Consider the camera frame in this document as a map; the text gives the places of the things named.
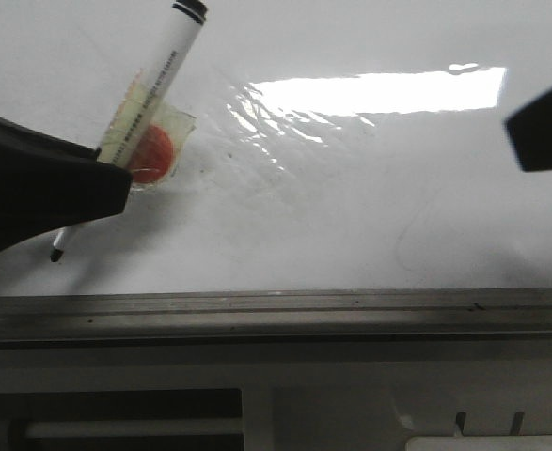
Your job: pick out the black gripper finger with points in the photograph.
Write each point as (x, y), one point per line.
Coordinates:
(47, 183)
(529, 130)

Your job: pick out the white black whiteboard marker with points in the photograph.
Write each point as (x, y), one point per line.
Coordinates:
(144, 102)

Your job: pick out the red round magnet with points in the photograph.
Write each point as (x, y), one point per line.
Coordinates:
(153, 156)

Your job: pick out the white whiteboard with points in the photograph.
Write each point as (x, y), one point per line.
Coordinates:
(338, 144)

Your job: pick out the grey aluminium whiteboard frame rail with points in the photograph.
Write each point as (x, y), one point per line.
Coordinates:
(33, 320)

